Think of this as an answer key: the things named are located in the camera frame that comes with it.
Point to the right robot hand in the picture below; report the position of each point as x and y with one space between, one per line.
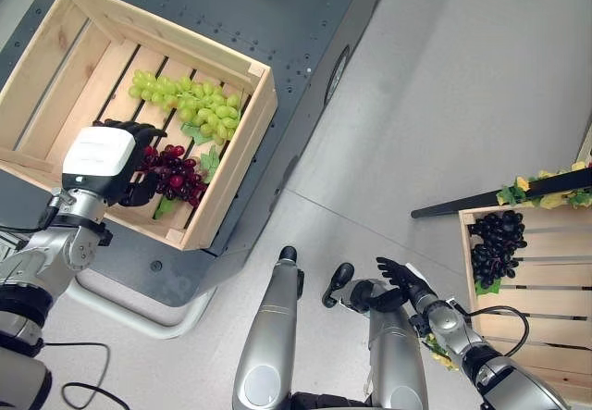
401 283

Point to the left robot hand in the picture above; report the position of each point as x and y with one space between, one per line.
99 153

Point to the red grape bunch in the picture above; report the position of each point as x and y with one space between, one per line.
176 176

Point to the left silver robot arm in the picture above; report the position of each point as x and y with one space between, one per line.
44 262

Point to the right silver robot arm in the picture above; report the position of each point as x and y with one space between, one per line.
481 354

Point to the wooden slatted crate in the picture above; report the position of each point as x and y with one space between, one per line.
115 114
541 299

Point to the right silver robot leg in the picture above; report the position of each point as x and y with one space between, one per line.
390 350

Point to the silver robot leg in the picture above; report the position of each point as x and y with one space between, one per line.
270 331
390 350

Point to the yellow flower sprig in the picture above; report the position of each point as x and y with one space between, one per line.
441 352

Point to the black grape bunch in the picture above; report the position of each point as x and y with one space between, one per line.
497 248

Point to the green grape bunch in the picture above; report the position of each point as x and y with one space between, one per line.
194 102

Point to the left silver robot leg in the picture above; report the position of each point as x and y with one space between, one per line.
270 331

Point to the black bar with yellow flowers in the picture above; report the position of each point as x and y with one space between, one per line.
522 195

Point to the dark grey mobile platform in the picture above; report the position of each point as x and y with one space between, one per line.
287 81

